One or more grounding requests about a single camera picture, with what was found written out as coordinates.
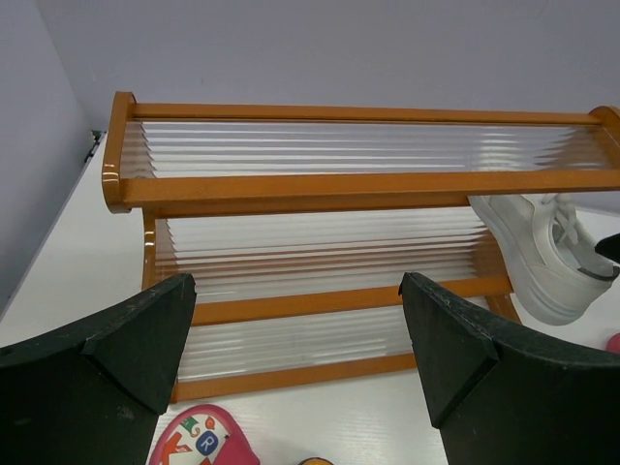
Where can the orange wooden shoe shelf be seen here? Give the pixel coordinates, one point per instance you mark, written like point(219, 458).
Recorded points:
point(298, 223)

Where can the white sneaker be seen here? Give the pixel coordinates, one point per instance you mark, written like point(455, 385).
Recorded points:
point(550, 257)

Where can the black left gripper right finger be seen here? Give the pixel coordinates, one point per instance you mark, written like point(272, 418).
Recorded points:
point(502, 393)

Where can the orange sneaker one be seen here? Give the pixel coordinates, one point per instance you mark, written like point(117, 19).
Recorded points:
point(315, 461)

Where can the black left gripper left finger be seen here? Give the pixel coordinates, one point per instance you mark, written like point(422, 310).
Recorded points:
point(92, 391)

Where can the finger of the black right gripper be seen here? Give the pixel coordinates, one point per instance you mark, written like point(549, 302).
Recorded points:
point(609, 248)

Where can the pink flip-flop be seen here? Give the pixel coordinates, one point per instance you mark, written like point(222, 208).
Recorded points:
point(205, 434)

